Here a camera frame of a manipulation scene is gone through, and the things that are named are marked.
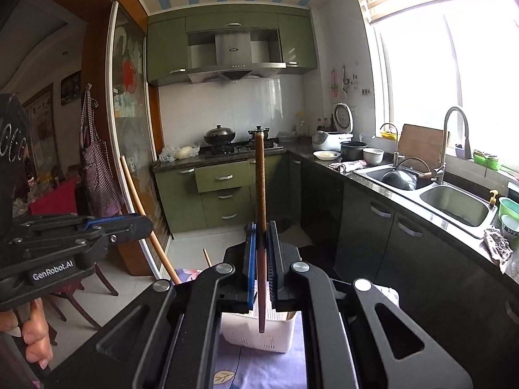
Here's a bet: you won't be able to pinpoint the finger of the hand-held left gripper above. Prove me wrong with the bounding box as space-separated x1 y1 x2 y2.
14 213 139 234
10 215 154 270

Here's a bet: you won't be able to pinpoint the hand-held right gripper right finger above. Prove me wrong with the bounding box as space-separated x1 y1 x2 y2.
266 221 474 389

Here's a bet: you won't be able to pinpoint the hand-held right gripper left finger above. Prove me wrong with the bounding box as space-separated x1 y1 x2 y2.
42 222 258 389

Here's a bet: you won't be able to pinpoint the white plastic utensil holder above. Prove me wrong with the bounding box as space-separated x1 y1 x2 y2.
220 286 401 354

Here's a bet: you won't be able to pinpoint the dark brown chopstick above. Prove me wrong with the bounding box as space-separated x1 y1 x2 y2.
255 132 269 334

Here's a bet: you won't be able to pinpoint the person's left hand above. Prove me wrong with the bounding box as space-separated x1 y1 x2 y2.
0 298 54 370

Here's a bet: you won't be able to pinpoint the flat cardboard piece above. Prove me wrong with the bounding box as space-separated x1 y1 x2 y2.
279 222 313 248

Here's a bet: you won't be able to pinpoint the checkered apron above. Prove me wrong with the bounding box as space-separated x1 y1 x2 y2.
79 84 125 218

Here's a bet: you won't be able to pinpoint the wooden chair with red cushion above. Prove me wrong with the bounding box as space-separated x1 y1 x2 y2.
28 176 119 331

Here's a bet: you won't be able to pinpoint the green kitchen base cabinet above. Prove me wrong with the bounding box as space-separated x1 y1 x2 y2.
153 152 290 235

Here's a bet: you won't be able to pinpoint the green cabinet drawer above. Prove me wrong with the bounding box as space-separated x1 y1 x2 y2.
195 161 253 194

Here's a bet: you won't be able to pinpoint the frosted sliding glass door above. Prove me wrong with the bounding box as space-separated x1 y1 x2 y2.
107 2 174 281

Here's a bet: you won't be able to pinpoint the dark kitchen counter cabinet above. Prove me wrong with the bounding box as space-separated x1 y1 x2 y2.
287 146 519 389

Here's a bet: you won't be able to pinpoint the purple floral tablecloth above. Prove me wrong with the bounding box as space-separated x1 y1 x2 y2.
174 267 309 389

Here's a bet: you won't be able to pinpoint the black gas stove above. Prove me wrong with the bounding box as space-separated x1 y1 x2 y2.
200 139 285 159

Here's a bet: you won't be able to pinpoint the person's black printed shirt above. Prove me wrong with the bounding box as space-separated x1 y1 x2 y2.
0 92 32 236

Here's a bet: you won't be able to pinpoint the crumpled dish cloth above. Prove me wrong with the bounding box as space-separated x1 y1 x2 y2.
329 159 368 173

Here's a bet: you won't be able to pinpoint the black wok with lid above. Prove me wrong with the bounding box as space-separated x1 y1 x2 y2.
203 124 237 147

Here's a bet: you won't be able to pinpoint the black inner cooker pot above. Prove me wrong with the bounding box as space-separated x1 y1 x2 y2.
339 140 369 162

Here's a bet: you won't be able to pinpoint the white rice cooker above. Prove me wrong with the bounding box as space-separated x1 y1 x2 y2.
312 103 355 152

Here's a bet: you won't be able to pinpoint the white bowl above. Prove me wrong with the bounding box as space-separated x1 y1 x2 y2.
362 147 385 166

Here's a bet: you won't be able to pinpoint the black pan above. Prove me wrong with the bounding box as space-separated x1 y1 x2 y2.
380 158 431 191

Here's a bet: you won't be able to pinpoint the small steel faucet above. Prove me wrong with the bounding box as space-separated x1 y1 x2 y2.
380 122 402 168

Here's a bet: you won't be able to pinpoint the wooden cutting board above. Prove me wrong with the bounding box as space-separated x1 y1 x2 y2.
398 124 446 171

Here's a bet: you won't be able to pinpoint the steel double sink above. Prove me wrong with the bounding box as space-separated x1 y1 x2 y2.
353 164 499 239

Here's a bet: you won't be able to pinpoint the steel range hood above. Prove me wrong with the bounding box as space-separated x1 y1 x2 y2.
187 31 287 86

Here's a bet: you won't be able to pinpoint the tall grey faucet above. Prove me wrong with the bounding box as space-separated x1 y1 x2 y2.
431 106 473 186

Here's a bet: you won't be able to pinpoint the dirty grey rag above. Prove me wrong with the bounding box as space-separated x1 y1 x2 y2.
482 226 514 275

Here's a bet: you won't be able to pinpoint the green plastic containers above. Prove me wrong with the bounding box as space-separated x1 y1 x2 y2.
472 149 502 171

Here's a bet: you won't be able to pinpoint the green plastic bowl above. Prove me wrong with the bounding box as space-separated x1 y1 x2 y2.
497 196 519 222

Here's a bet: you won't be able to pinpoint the kitchen window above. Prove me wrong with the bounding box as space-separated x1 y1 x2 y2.
372 0 519 173

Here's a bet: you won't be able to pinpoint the framed wall picture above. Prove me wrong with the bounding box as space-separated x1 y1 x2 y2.
22 83 62 180

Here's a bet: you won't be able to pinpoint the dark wall poster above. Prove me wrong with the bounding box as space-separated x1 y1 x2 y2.
60 70 83 106

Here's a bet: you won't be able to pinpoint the wall hook rack with utensils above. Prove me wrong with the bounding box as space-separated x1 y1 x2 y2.
329 64 362 99

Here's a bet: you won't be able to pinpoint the green upper wall cabinet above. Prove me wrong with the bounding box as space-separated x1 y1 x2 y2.
146 7 318 87

